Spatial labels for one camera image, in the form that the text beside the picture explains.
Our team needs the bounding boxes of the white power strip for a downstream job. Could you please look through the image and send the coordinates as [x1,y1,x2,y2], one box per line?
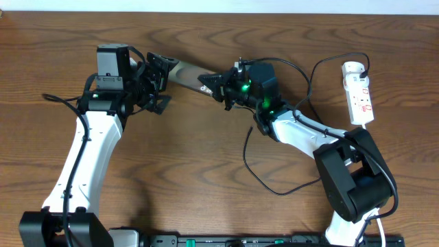
[343,73,374,126]

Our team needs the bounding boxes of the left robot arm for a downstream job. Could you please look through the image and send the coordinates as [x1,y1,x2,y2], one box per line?
[19,45,180,246]

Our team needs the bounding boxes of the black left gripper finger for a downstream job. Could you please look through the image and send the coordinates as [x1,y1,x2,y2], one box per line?
[139,94,171,115]
[147,52,179,91]

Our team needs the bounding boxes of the black camera cable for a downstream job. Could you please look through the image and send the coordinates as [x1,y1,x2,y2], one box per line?
[239,56,400,247]
[41,46,147,247]

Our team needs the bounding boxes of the white USB charger plug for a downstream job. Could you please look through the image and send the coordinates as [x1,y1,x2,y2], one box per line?
[342,61,368,78]

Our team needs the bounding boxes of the white power strip cord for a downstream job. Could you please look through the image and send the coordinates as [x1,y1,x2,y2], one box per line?
[361,123,387,247]

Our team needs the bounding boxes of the black USB charging cable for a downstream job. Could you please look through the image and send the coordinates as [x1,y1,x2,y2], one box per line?
[242,51,371,197]

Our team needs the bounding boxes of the black right camera cable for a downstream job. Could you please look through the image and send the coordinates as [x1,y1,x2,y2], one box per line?
[239,56,400,247]

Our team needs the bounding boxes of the black left camera cable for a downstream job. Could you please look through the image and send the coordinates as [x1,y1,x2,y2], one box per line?
[41,46,147,247]

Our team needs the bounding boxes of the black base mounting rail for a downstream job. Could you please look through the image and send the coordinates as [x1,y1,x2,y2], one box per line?
[109,228,405,247]

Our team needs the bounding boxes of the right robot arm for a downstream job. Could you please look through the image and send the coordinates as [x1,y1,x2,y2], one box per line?
[198,61,399,246]

